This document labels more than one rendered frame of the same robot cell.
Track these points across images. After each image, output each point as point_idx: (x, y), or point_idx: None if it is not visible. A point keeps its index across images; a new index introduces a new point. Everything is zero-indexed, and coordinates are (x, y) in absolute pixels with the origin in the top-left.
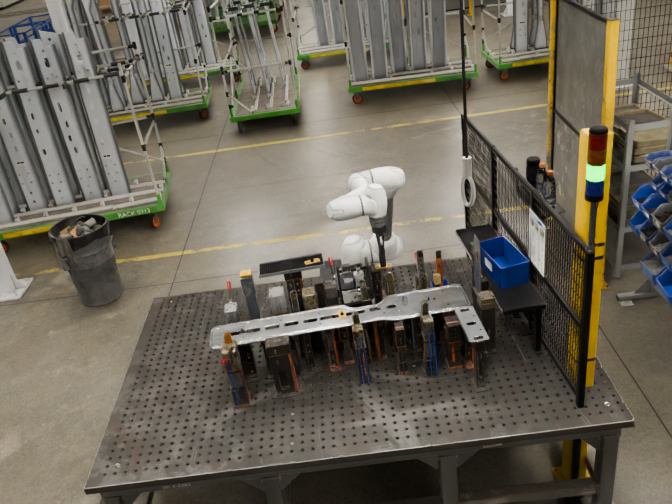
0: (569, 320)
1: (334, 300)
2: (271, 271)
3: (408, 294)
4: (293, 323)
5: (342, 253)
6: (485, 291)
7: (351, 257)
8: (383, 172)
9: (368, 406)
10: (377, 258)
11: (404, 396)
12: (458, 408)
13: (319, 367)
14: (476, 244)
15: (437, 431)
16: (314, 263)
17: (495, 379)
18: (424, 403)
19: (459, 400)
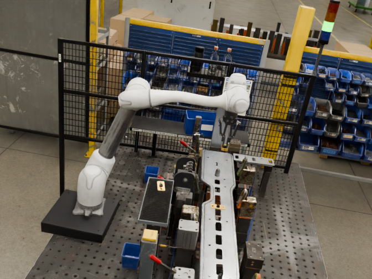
0: (277, 128)
1: None
2: (161, 214)
3: (204, 170)
4: (130, 273)
5: (93, 187)
6: (231, 140)
7: (103, 186)
8: (145, 82)
9: (273, 251)
10: (107, 177)
11: (265, 230)
12: (282, 211)
13: None
14: (223, 110)
15: (303, 226)
16: (165, 185)
17: (257, 189)
18: (274, 223)
19: (274, 208)
